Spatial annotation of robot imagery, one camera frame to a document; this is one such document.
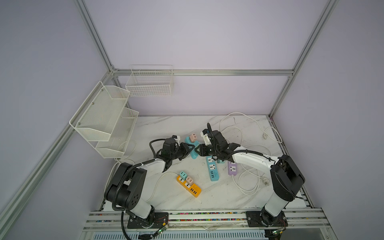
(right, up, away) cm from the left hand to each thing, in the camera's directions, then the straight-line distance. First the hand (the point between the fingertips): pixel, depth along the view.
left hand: (193, 147), depth 88 cm
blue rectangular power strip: (+12, -14, +2) cm, 18 cm away
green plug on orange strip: (-5, -15, -7) cm, 17 cm away
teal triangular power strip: (0, -3, -4) cm, 5 cm away
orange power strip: (0, -22, -7) cm, 24 cm away
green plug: (+17, -10, +4) cm, 20 cm away
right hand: (+2, 0, -3) cm, 3 cm away
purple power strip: (+24, -13, 0) cm, 27 cm away
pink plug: (-2, -17, -9) cm, 19 cm away
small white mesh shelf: (-55, -2, +13) cm, 56 cm away
